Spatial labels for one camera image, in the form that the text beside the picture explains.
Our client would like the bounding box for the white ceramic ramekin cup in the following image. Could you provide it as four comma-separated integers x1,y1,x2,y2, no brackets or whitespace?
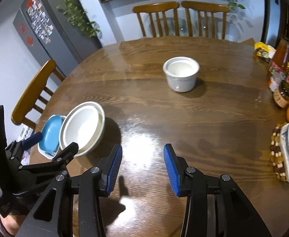
163,57,200,93

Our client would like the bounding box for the large white bowl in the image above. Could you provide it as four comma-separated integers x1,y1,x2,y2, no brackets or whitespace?
59,101,105,157

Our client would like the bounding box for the grey refrigerator with magnets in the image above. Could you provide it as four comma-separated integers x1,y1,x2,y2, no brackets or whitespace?
13,0,102,77

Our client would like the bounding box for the hanging green vine plant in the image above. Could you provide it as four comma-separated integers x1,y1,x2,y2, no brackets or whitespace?
56,0,102,38

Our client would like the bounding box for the person left hand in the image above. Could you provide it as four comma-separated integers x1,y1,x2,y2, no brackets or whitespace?
0,214,26,237

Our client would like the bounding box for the wooden bead trivet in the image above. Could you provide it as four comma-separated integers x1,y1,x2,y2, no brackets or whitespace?
269,122,286,182

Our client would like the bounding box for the red sauce bottle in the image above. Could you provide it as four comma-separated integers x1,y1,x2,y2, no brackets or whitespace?
268,38,289,78

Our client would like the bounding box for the wooden chair back left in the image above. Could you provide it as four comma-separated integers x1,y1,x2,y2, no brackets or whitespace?
132,1,180,38

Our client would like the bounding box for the wooden chair at left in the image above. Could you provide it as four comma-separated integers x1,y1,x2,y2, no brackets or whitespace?
11,59,65,130

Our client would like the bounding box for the wooden chair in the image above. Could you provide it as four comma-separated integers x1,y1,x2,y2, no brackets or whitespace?
181,1,229,40
132,1,180,38
11,59,65,130

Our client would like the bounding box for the wooden chair back right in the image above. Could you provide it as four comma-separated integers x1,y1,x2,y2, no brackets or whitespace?
181,1,229,40

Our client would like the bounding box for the brown sauce glass jar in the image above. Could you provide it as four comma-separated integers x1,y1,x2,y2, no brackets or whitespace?
273,80,289,108

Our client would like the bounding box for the small clear plastic jar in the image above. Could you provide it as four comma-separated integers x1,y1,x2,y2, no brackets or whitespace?
269,72,285,92

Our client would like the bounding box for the yellow snack packet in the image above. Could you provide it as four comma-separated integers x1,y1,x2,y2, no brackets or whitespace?
254,42,276,63

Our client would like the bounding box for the small patterned square plate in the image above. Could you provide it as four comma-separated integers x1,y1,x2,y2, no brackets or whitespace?
38,138,59,159

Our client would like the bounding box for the blue square dish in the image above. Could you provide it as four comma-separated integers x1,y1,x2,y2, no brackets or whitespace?
41,115,65,150

